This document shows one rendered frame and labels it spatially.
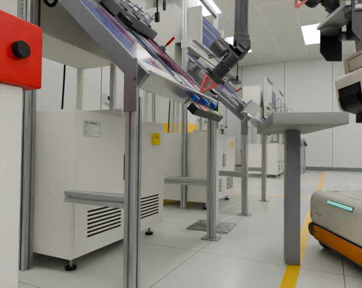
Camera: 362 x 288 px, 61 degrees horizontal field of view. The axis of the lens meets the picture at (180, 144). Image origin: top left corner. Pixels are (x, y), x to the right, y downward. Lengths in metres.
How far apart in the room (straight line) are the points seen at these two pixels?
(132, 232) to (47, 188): 0.44
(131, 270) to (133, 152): 0.37
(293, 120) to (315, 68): 8.15
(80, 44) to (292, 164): 1.21
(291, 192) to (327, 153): 7.59
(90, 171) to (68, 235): 0.25
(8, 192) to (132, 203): 0.36
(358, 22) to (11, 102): 1.21
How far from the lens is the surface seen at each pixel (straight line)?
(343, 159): 8.95
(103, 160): 1.34
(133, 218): 1.01
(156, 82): 1.12
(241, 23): 1.45
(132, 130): 0.99
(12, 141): 0.84
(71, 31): 1.77
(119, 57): 1.12
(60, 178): 1.26
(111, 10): 1.66
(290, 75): 9.25
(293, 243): 1.42
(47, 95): 3.35
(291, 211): 1.39
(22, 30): 0.88
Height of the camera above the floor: 0.47
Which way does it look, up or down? 1 degrees up
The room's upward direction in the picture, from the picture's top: 1 degrees clockwise
